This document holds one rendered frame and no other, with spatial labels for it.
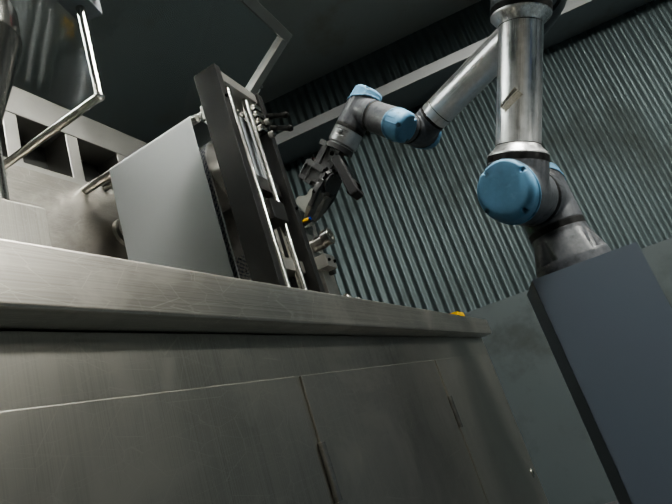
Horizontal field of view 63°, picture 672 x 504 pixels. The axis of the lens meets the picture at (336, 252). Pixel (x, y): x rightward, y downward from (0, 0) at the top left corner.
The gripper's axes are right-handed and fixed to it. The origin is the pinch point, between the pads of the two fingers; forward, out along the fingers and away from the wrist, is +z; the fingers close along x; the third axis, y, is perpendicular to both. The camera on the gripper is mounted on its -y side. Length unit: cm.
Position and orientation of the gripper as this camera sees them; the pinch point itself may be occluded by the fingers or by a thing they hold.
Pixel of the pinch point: (310, 222)
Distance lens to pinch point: 135.7
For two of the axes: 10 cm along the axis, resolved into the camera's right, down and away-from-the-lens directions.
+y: -7.8, -4.4, 4.5
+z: -4.6, 8.9, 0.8
